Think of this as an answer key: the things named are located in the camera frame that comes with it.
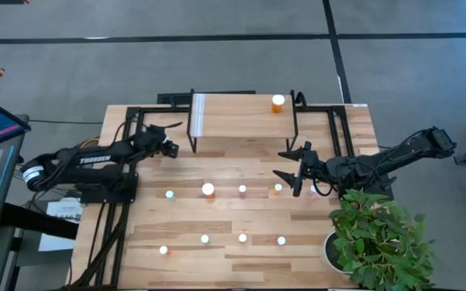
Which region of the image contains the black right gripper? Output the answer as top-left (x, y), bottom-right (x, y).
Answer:
top-left (272, 141), bottom-right (331, 198)

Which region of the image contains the green leafy plant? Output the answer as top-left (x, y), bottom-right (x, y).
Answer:
top-left (328, 188), bottom-right (438, 291)

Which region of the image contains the white paper sheet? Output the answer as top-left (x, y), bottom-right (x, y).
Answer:
top-left (38, 197), bottom-right (84, 252)

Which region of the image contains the black power strip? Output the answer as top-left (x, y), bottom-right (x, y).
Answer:
top-left (156, 91), bottom-right (193, 106)

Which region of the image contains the wooden shelf with black frame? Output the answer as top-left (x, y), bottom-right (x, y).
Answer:
top-left (186, 88), bottom-right (300, 154)

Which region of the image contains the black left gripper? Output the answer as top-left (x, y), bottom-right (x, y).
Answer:
top-left (146, 120), bottom-right (184, 159)

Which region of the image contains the white plant pot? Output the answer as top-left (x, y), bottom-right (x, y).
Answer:
top-left (324, 230), bottom-right (354, 276)

